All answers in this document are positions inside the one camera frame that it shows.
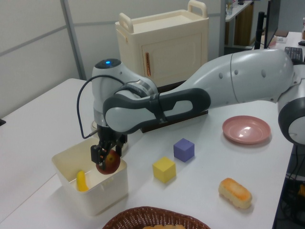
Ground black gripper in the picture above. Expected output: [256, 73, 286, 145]
[91, 125, 127, 170]

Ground red apple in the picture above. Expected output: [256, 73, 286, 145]
[95, 150, 121, 175]

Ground white plastic container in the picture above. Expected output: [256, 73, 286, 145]
[51, 137, 129, 217]

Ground white lidded canister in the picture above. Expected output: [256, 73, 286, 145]
[90, 118, 130, 156]

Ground yellow toy banana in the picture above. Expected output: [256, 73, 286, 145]
[76, 169, 90, 192]

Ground yellow foam cube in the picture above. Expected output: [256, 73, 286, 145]
[152, 156, 177, 184]

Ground brown wicker basket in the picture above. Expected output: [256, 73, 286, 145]
[102, 206, 212, 229]

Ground purple foam cube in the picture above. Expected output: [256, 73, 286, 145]
[173, 137, 195, 163]

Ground dark brown wooden box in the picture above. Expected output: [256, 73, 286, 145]
[141, 80, 210, 134]

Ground bread pieces in basket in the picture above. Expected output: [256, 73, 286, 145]
[142, 223, 186, 229]

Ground toy bread loaf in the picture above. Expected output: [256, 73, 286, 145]
[218, 177, 253, 210]

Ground pink plastic plate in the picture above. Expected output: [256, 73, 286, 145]
[222, 115, 272, 145]

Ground black monitor with stand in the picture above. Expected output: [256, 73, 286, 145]
[253, 0, 280, 51]

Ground black computer keyboard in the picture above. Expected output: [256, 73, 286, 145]
[284, 46, 305, 64]

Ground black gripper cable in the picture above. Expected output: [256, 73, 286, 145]
[76, 74, 125, 139]

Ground cream toy cabinet with handles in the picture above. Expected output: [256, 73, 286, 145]
[115, 0, 210, 87]

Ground black hanging cable bundle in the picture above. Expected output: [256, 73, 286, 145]
[285, 144, 305, 229]

